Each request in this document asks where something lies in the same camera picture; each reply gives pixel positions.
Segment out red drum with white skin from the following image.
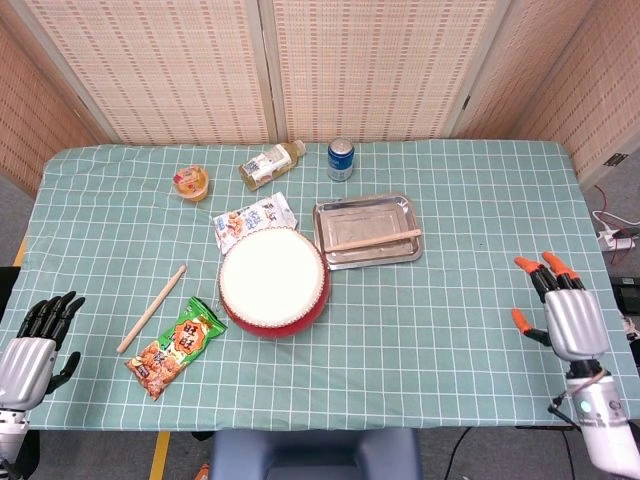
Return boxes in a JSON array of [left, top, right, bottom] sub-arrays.
[[215, 228, 332, 341]]

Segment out green checked tablecloth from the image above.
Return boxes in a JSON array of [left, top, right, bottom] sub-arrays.
[[0, 138, 640, 432]]

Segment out wooden drumstick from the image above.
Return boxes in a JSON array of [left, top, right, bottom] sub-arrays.
[[324, 228, 423, 253], [116, 264, 187, 355]]

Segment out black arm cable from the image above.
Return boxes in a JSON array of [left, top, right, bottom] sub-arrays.
[[548, 392, 581, 431]]

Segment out orange-tipped silver right hand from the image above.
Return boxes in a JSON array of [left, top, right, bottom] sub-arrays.
[[510, 251, 612, 362]]

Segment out blue drink can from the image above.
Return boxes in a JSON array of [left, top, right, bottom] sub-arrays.
[[327, 137, 356, 182]]

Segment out white power cable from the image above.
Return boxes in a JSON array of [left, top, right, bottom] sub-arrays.
[[592, 209, 626, 236]]

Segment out yellow drink plastic bottle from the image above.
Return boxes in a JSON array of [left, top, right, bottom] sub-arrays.
[[238, 140, 307, 192]]

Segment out rectangular stainless steel tray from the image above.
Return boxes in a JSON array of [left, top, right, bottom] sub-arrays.
[[312, 193, 425, 272]]

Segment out blue-grey robot torso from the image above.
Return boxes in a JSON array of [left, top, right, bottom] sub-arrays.
[[208, 428, 424, 480]]

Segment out white power strip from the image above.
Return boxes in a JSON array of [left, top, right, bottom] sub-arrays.
[[597, 229, 636, 251]]

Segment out orange fruit jelly cup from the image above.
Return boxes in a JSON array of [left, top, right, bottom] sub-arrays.
[[173, 166, 210, 203]]

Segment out black equipment box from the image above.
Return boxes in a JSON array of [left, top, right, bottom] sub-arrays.
[[609, 277, 640, 316]]

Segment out white snack packet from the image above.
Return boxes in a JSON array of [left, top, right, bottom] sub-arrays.
[[212, 191, 297, 255]]

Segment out black and silver left hand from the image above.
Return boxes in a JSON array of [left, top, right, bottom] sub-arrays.
[[0, 290, 87, 409]]

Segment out green snack packet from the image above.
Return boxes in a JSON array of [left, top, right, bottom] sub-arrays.
[[124, 296, 229, 403]]

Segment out thin red cable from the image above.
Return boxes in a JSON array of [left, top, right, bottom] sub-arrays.
[[593, 184, 613, 226]]

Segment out bamboo folding screen panel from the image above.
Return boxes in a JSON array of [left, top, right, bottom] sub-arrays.
[[0, 0, 121, 196], [449, 0, 601, 141], [514, 0, 640, 184], [257, 0, 506, 144], [9, 0, 281, 146]]

